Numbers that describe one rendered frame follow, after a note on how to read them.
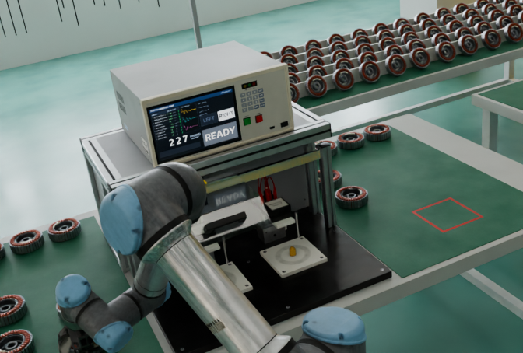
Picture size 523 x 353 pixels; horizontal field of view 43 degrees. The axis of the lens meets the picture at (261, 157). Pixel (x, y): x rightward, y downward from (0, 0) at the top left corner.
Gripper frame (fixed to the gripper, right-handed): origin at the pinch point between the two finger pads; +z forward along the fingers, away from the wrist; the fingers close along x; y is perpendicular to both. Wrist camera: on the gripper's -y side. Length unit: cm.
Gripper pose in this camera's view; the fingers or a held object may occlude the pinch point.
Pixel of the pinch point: (86, 340)
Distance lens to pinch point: 187.0
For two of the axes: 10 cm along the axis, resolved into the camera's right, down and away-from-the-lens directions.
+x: 9.1, -2.7, 3.2
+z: -1.0, 6.1, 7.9
